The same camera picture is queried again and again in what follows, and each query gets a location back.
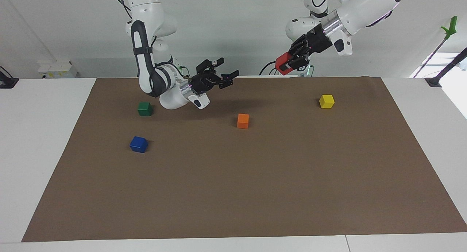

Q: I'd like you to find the yellow wooden cube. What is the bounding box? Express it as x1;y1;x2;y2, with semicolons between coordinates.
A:
319;94;335;109

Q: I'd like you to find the black clamp stand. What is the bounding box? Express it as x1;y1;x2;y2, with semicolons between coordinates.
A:
425;47;467;88

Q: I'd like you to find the brown paper table mat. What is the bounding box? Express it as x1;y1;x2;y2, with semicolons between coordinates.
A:
21;76;467;242

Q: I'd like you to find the green tipped pole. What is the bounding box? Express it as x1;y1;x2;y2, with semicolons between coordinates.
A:
412;16;458;78

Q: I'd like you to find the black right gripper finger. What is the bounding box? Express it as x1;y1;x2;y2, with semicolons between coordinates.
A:
196;57;225;76
218;70;240;90

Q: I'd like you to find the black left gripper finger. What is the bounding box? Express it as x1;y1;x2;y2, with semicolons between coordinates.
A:
287;54;310;72
289;34;310;57

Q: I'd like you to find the red wooden cube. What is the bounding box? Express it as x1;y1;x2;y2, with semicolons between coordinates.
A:
275;52;297;76

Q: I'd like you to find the black left base cable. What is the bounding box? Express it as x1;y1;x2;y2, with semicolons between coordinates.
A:
259;61;289;77

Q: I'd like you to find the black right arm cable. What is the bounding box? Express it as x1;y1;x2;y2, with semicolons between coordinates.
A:
108;0;132;20

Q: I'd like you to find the white power box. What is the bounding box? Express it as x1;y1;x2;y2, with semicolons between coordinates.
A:
37;60;79;79

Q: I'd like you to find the black table clamp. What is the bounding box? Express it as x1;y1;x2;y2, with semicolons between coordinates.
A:
0;66;19;89

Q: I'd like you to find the blue wooden cube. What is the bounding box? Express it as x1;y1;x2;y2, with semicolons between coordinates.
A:
130;136;149;154

